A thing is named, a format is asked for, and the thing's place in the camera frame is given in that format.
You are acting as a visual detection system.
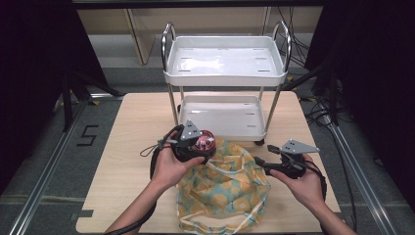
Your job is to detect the dark curtain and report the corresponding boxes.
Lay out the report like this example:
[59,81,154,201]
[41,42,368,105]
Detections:
[303,0,415,207]
[0,0,111,195]

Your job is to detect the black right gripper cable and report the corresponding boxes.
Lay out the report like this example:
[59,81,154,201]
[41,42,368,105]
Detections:
[303,159,328,203]

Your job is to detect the person's right hand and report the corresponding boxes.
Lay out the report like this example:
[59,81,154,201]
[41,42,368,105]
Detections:
[269,154,326,211]

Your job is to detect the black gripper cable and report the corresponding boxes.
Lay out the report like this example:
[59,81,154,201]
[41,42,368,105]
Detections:
[103,152,159,235]
[303,159,328,203]

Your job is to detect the grey left gripper cord loop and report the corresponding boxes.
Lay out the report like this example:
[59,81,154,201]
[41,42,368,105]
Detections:
[139,136,180,159]

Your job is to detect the black metal stand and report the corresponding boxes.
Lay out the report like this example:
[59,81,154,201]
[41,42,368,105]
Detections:
[61,69,124,132]
[283,60,341,127]

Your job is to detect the beige wooden furniture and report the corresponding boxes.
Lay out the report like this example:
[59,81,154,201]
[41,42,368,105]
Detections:
[77,6,325,67]

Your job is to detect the floral cloth bag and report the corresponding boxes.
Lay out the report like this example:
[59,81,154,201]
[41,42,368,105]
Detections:
[175,138,272,235]

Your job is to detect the white two-tier cart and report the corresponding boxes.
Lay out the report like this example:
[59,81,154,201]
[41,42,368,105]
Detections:
[161,20,293,147]

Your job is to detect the dark red round can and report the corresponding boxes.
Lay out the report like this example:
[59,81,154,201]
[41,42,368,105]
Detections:
[192,129,217,159]

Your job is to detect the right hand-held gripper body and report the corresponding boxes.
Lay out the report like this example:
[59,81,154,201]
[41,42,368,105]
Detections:
[279,139,320,180]

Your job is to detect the black cables on floor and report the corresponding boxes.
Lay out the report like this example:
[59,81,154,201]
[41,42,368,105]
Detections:
[301,96,348,129]

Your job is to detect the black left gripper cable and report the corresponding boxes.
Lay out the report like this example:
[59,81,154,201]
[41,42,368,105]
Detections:
[103,152,159,235]

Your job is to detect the hanging black cable bundle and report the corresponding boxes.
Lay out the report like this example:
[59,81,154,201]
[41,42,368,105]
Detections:
[276,6,311,68]

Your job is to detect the person's left hand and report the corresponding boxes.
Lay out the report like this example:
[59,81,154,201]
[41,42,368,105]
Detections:
[152,130,206,192]

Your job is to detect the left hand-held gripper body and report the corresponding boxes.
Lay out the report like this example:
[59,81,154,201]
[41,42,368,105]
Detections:
[170,119,204,164]

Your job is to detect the aluminium floor rail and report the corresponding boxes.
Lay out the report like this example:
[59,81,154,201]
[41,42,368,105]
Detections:
[8,93,125,235]
[321,101,399,235]

